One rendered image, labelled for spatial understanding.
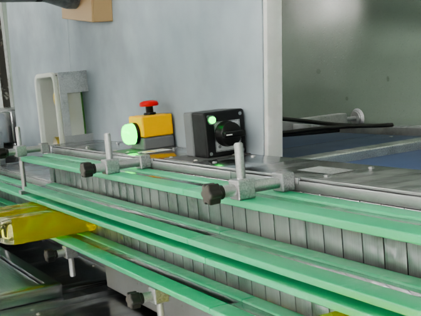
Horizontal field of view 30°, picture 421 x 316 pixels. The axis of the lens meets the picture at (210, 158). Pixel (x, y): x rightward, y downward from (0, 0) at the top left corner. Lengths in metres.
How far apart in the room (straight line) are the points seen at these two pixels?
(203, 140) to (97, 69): 0.71
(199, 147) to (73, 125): 0.76
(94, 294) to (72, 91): 0.58
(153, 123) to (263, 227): 0.54
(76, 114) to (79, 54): 0.16
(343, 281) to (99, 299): 0.93
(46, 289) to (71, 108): 0.55
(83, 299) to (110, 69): 0.56
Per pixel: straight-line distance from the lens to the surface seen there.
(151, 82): 1.72
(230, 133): 1.33
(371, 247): 0.95
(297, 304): 1.11
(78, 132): 2.08
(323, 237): 1.02
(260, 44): 1.33
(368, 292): 0.84
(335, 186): 0.99
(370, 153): 1.36
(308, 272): 0.93
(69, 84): 2.07
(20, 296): 1.73
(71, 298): 1.73
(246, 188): 1.01
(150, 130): 1.61
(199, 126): 1.36
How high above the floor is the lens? 1.47
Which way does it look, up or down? 28 degrees down
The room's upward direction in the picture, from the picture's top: 99 degrees counter-clockwise
